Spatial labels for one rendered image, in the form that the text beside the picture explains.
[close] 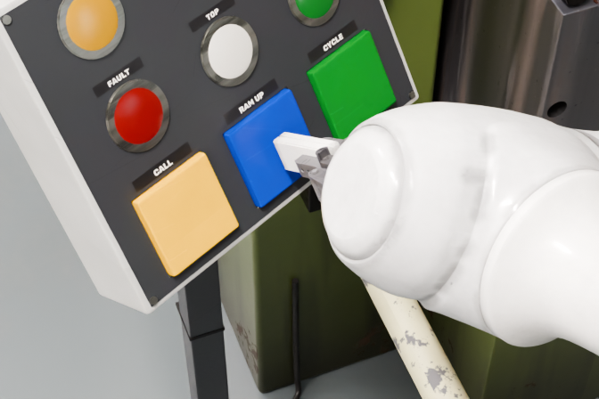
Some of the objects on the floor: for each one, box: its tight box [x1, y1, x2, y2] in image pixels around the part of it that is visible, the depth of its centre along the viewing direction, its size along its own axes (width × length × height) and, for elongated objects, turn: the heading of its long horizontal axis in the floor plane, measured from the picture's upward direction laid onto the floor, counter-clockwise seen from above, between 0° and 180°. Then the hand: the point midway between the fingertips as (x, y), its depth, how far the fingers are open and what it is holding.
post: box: [177, 260, 229, 399], centre depth 152 cm, size 4×4×108 cm
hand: (310, 156), depth 107 cm, fingers closed
